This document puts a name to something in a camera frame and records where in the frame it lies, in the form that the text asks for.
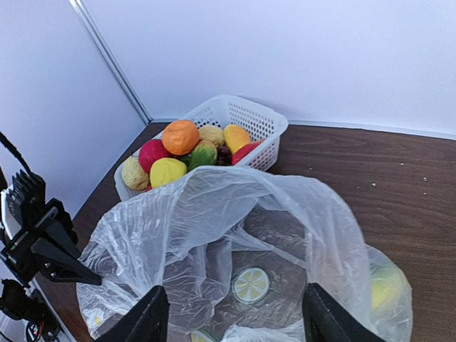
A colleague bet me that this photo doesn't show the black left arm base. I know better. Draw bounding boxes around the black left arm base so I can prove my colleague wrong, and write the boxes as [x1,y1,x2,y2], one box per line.
[1,279,61,341]

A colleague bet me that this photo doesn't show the white perforated plastic basket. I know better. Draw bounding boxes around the white perforated plastic basket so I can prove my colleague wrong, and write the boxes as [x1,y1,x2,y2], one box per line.
[114,95,289,201]

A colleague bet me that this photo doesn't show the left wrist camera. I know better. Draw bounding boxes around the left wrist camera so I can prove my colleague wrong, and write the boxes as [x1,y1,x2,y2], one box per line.
[1,170,46,243]

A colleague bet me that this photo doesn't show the yellow-green fruit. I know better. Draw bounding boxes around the yellow-green fruit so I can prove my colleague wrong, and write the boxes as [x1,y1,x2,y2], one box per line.
[370,266,403,311]

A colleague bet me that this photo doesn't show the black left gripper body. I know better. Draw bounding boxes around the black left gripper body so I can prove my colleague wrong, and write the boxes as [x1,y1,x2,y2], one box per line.
[1,198,77,285]

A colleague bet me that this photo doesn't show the pale yellow fruit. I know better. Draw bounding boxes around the pale yellow fruit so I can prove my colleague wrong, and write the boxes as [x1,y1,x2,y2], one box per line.
[121,156,150,192]

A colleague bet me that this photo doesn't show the red fruit in basket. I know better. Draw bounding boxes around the red fruit in basket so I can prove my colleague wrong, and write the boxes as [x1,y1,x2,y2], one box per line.
[232,140,264,165]

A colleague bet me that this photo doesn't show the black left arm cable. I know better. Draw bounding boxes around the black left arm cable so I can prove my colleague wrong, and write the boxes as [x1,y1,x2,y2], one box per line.
[0,131,33,175]

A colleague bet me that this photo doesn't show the pink fruit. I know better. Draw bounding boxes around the pink fruit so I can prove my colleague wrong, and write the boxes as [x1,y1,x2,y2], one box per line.
[138,139,172,174]

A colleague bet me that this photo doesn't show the orange fruit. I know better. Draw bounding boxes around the orange fruit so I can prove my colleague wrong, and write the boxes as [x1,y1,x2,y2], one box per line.
[162,120,200,156]

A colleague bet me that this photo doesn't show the left aluminium corner post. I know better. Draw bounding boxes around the left aluminium corner post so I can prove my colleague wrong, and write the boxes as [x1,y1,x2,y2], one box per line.
[68,0,152,125]

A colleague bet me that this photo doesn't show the green fruit in basket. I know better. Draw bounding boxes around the green fruit in basket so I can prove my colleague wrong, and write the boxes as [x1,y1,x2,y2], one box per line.
[187,140,217,172]

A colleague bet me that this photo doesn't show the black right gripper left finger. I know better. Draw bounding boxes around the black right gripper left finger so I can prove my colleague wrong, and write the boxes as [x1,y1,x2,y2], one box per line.
[106,286,170,342]

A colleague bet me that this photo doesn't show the orange-yellow fruit in basket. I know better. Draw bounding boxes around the orange-yellow fruit in basket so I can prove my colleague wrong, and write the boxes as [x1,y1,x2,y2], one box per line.
[223,125,252,154]

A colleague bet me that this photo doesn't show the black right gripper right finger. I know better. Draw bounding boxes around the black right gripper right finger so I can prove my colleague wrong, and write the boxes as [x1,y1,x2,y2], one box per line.
[301,283,384,342]

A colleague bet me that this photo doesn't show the dark grapes in basket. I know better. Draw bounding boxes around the dark grapes in basket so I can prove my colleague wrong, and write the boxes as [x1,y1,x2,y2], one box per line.
[217,145,232,166]

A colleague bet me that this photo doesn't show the yellow lemon in basket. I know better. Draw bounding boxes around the yellow lemon in basket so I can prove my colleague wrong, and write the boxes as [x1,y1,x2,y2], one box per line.
[199,125,224,147]

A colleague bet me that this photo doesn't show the clear printed plastic bag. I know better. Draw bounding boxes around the clear printed plastic bag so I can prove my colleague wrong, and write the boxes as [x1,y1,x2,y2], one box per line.
[76,167,413,341]

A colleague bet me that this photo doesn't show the yellow fruit in basket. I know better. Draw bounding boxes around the yellow fruit in basket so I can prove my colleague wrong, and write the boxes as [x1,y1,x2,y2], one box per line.
[150,157,187,188]

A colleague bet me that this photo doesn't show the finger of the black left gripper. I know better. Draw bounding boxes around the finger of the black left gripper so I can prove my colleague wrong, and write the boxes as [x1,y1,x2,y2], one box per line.
[30,222,102,286]

